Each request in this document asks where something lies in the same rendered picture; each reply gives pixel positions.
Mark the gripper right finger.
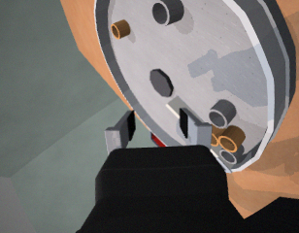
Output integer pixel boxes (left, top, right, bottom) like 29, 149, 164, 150
180, 108, 213, 150

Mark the dark grey metal sleeve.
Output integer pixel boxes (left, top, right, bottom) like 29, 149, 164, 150
150, 0, 184, 27
219, 145, 245, 164
207, 99, 237, 128

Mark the bronze bushing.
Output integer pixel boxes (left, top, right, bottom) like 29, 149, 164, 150
218, 125, 246, 152
211, 124, 226, 147
111, 19, 131, 39

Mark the red and blue divided bin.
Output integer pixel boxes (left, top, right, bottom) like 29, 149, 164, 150
149, 131, 166, 147

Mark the grey round turntable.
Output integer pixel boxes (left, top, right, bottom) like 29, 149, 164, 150
94, 0, 296, 173

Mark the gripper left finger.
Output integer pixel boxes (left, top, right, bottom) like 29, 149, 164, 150
105, 111, 136, 154

